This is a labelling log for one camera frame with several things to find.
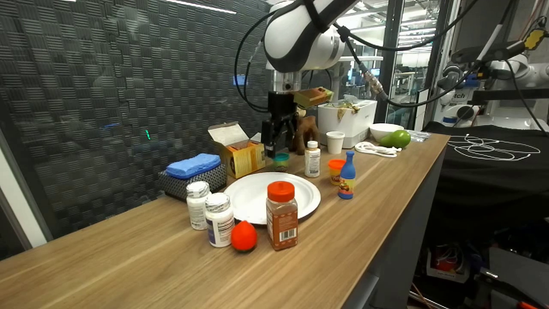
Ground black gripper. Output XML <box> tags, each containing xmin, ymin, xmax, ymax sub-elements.
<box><xmin>260</xmin><ymin>91</ymin><xmax>300</xmax><ymax>160</ymax></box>

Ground small white glue bottle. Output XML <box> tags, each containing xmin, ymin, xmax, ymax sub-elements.
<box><xmin>301</xmin><ymin>140</ymin><xmax>322</xmax><ymax>179</ymax></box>

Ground orange lid dough can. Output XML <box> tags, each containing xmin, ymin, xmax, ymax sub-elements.
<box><xmin>325</xmin><ymin>158</ymin><xmax>346</xmax><ymax>186</ymax></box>

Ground white pill bottle blue label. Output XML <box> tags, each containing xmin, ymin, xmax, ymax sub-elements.
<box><xmin>202</xmin><ymin>193</ymin><xmax>236</xmax><ymax>249</ymax></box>

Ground plain white pill bottle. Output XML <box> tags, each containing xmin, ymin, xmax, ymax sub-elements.
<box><xmin>185</xmin><ymin>181</ymin><xmax>212</xmax><ymax>232</ymax></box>

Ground white round plate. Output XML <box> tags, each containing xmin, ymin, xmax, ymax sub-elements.
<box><xmin>222</xmin><ymin>170</ymin><xmax>322</xmax><ymax>227</ymax></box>

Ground brown moose plush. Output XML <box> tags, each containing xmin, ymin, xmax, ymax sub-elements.
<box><xmin>289</xmin><ymin>107</ymin><xmax>320</xmax><ymax>157</ymax></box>

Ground open yellow cardboard box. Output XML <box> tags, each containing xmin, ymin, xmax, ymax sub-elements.
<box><xmin>205</xmin><ymin>121</ymin><xmax>270</xmax><ymax>181</ymax></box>

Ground white paper cup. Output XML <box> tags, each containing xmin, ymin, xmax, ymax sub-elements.
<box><xmin>324</xmin><ymin>131</ymin><xmax>346</xmax><ymax>157</ymax></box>

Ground dried leaves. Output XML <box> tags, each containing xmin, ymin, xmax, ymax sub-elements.
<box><xmin>332</xmin><ymin>100</ymin><xmax>360</xmax><ymax>124</ymax></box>

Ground blue bowling pin bottle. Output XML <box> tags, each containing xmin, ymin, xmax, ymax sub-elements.
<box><xmin>336</xmin><ymin>150</ymin><xmax>356</xmax><ymax>201</ymax></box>

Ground spice jar with red lid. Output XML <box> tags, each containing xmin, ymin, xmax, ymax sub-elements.
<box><xmin>264</xmin><ymin>181</ymin><xmax>300</xmax><ymax>253</ymax></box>

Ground white mug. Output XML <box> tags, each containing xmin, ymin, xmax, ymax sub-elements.
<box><xmin>315</xmin><ymin>100</ymin><xmax>379</xmax><ymax>150</ymax></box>

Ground blue folded cloth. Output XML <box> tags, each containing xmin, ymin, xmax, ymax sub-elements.
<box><xmin>164</xmin><ymin>152</ymin><xmax>222</xmax><ymax>181</ymax></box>

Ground red toy tomato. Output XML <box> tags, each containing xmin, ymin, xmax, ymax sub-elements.
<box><xmin>229</xmin><ymin>220</ymin><xmax>258</xmax><ymax>255</ymax></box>

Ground white bowl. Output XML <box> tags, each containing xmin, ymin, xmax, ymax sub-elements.
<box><xmin>368</xmin><ymin>122</ymin><xmax>404</xmax><ymax>145</ymax></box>

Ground green fruit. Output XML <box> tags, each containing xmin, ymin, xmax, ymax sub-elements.
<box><xmin>377</xmin><ymin>129</ymin><xmax>413</xmax><ymax>150</ymax></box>

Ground dark metal pillar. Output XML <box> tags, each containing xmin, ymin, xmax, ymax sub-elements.
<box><xmin>373</xmin><ymin>0</ymin><xmax>404</xmax><ymax>126</ymax></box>

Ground small clear packet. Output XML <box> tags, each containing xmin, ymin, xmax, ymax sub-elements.
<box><xmin>408</xmin><ymin>129</ymin><xmax>432</xmax><ymax>145</ymax></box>

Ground red and white box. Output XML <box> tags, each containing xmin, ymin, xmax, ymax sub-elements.
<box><xmin>425</xmin><ymin>246</ymin><xmax>471</xmax><ymax>285</ymax></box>

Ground black table cloth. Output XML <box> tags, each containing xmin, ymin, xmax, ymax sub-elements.
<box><xmin>425</xmin><ymin>122</ymin><xmax>549</xmax><ymax>196</ymax></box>

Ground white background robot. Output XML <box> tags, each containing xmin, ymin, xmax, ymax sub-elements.
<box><xmin>435</xmin><ymin>54</ymin><xmax>549</xmax><ymax>131</ymax></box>

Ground yellow black clamp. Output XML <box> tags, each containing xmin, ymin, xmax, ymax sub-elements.
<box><xmin>521</xmin><ymin>28</ymin><xmax>547</xmax><ymax>54</ymax></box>

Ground yellow wrist camera box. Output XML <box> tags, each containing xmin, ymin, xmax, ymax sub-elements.
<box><xmin>291</xmin><ymin>85</ymin><xmax>334</xmax><ymax>110</ymax></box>

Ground white rope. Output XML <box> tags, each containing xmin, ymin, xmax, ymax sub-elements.
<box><xmin>353</xmin><ymin>141</ymin><xmax>403</xmax><ymax>160</ymax></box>

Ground black cable with metal connector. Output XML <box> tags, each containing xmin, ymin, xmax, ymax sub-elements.
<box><xmin>336</xmin><ymin>0</ymin><xmax>478</xmax><ymax>110</ymax></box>

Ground thin white cable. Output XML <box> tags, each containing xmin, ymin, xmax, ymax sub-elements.
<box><xmin>447</xmin><ymin>133</ymin><xmax>542</xmax><ymax>164</ymax></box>

